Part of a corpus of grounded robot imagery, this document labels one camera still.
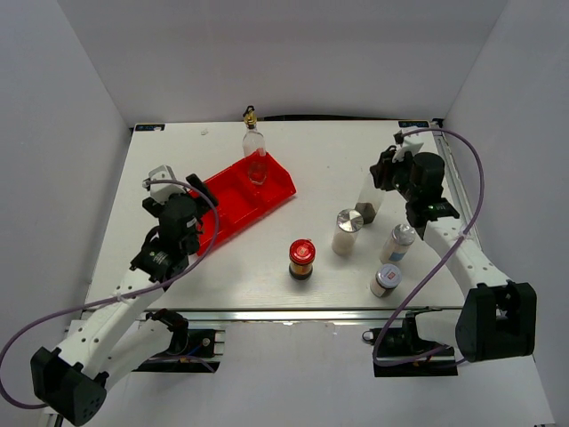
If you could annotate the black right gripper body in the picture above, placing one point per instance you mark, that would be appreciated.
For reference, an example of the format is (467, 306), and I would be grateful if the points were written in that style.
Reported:
(395, 176)

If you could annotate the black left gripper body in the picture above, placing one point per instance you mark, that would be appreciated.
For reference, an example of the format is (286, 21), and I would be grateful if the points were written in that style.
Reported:
(152, 207)

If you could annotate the dark liquid glass bottle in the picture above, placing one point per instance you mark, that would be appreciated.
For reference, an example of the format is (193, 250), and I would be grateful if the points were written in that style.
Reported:
(369, 200)

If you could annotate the clear liquid glass bottle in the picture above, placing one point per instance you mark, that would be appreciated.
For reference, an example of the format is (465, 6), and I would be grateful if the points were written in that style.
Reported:
(254, 147)

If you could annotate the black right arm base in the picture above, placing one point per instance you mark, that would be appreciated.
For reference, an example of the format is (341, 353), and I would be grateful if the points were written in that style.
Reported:
(396, 344)

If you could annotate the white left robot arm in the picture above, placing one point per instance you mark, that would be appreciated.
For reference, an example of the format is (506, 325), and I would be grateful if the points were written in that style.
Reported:
(74, 378)

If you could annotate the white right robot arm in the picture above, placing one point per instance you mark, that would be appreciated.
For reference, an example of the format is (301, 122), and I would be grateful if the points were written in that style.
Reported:
(426, 268)

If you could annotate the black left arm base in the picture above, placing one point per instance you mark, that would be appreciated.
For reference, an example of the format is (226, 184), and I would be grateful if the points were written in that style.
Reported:
(200, 343)

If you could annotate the red plastic organizer tray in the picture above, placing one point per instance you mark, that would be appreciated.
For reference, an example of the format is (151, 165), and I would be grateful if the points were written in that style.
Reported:
(242, 203)

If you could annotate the blue table corner label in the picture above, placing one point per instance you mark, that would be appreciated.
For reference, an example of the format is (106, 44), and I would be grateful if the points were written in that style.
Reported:
(403, 124)

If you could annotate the silver lid blue label jar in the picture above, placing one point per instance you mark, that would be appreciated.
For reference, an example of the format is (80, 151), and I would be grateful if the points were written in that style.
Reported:
(397, 245)

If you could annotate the silver lid white powder jar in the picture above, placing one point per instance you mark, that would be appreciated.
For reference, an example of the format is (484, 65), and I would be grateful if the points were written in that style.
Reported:
(348, 224)

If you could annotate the blue left table label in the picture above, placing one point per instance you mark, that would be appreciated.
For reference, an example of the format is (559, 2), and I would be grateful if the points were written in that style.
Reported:
(149, 128)

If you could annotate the white lid brown spice jar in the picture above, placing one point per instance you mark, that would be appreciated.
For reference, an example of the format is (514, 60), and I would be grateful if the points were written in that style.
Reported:
(385, 280)

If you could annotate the red lid dark sauce jar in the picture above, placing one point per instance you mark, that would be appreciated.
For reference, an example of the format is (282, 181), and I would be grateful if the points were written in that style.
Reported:
(302, 253)

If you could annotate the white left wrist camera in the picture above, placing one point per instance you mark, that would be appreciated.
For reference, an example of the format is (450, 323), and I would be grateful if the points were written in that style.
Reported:
(161, 184)

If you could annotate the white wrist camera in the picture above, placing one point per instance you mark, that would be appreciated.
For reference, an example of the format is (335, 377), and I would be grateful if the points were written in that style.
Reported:
(161, 184)
(406, 144)

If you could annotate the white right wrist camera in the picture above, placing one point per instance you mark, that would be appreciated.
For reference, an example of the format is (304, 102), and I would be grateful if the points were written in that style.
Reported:
(406, 144)

